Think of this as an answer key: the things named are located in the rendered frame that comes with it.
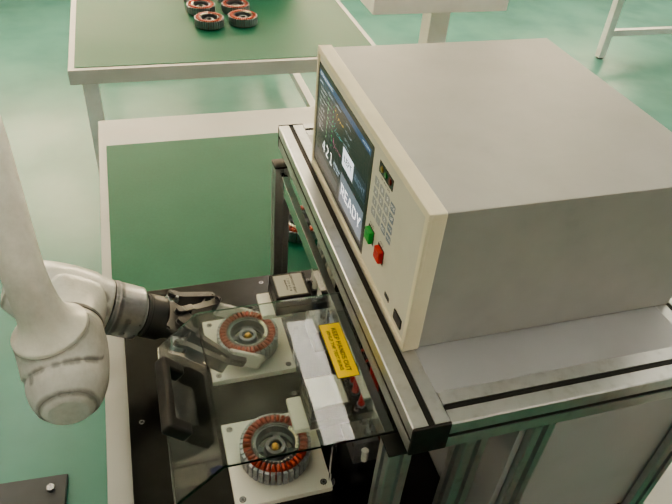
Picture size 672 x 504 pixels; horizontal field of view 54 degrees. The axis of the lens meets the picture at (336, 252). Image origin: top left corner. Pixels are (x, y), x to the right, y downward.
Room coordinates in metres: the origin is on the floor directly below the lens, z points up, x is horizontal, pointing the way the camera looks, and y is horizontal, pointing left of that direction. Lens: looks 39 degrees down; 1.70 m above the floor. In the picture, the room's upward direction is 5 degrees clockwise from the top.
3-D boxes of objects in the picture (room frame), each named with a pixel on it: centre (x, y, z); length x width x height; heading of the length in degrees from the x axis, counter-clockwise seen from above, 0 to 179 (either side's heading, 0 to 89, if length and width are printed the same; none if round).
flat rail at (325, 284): (0.75, 0.01, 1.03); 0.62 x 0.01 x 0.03; 20
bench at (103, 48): (3.02, 0.72, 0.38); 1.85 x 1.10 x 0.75; 20
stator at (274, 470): (0.60, 0.07, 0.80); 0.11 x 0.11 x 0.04
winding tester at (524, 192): (0.81, -0.20, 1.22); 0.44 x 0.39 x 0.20; 20
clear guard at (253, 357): (0.54, 0.04, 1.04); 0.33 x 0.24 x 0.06; 110
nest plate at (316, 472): (0.60, 0.07, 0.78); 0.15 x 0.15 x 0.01; 20
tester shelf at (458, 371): (0.82, -0.19, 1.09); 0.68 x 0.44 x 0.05; 20
